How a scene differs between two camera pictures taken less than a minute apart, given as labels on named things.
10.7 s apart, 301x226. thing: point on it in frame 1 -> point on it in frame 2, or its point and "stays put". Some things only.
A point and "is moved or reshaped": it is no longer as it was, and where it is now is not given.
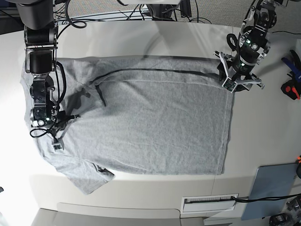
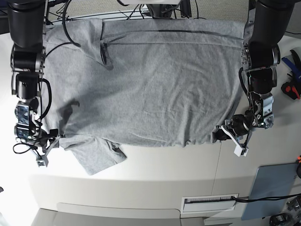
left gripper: (55, 122) -> (43, 141)
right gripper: (236, 71) -> (239, 128)
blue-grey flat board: (272, 181) stays put
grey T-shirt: (139, 115) is moved or reshaped
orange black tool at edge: (298, 161) stays put
